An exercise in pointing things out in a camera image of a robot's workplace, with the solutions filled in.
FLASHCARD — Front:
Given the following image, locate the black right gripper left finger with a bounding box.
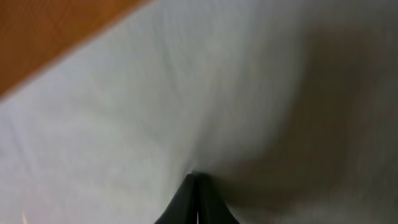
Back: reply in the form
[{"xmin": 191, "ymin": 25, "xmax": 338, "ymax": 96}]
[{"xmin": 155, "ymin": 174, "xmax": 198, "ymax": 224}]

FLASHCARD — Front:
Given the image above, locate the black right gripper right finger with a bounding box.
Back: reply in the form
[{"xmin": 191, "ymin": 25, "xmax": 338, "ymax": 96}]
[{"xmin": 197, "ymin": 174, "xmax": 239, "ymax": 224}]

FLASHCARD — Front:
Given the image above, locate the light blue printed t-shirt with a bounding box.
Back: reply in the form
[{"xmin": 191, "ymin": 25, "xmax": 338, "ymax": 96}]
[{"xmin": 1, "ymin": 0, "xmax": 397, "ymax": 223}]

